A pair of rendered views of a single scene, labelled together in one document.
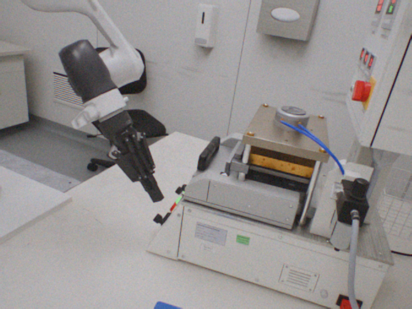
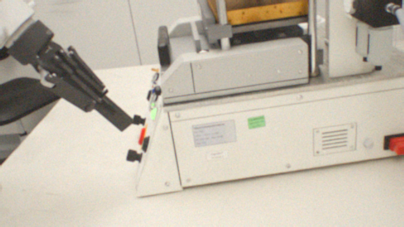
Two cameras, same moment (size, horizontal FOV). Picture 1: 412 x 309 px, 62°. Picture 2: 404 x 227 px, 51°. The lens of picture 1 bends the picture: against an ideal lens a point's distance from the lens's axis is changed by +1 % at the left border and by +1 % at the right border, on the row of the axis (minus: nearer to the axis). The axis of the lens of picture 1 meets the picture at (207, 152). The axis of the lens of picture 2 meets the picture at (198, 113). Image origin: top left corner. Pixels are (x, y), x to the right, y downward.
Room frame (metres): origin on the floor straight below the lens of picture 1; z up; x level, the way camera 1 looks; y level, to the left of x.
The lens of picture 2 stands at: (0.02, 0.14, 1.22)
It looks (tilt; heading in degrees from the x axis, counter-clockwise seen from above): 25 degrees down; 346
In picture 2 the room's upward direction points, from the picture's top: 8 degrees counter-clockwise
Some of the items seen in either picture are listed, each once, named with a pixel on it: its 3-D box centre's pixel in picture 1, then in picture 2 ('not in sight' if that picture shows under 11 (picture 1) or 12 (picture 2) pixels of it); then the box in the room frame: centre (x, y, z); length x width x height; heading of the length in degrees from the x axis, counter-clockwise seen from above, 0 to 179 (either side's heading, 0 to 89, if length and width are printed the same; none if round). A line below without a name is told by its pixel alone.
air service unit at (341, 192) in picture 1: (344, 208); (368, 17); (0.55, -0.26, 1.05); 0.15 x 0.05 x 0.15; 167
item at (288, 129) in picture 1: (300, 140); not in sight; (0.76, -0.21, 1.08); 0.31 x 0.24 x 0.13; 167
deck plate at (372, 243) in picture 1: (286, 193); (274, 58); (0.78, -0.22, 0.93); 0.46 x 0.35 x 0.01; 77
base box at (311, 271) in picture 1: (262, 221); (258, 104); (0.78, -0.18, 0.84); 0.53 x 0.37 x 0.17; 77
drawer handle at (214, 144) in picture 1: (209, 151); (163, 43); (0.83, -0.01, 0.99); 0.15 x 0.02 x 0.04; 167
